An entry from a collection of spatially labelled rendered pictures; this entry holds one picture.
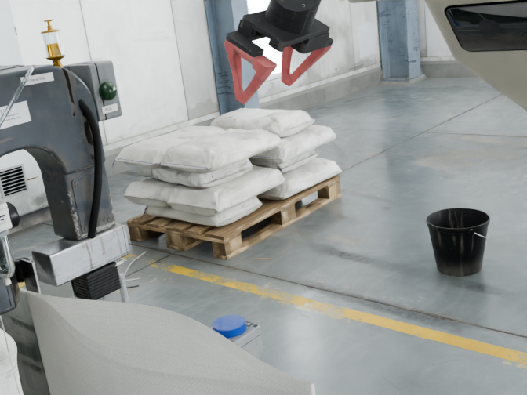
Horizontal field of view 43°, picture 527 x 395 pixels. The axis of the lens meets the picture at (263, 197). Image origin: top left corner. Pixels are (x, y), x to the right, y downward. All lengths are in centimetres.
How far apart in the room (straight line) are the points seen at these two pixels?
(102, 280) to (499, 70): 69
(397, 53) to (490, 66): 854
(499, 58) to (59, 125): 63
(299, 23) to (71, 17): 519
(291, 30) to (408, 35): 846
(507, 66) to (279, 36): 34
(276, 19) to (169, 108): 577
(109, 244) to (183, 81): 560
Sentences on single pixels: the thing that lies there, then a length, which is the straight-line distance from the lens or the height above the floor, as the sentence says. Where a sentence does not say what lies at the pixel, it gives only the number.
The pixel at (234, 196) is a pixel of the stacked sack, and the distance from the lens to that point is 375.
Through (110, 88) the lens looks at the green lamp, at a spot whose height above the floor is 129.
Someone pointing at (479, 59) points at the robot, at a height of 128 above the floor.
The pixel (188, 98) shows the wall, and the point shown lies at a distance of 672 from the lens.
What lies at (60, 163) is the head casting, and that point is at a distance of 106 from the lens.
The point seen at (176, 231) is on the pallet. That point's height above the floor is 12.
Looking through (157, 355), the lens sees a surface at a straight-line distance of 90.
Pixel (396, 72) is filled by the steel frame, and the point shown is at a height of 11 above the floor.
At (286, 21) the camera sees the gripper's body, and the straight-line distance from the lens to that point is 80.
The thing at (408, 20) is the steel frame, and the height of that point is 80.
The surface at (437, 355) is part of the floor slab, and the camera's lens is 273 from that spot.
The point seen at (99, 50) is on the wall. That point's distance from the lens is 607.
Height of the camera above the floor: 141
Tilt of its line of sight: 17 degrees down
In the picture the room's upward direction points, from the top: 7 degrees counter-clockwise
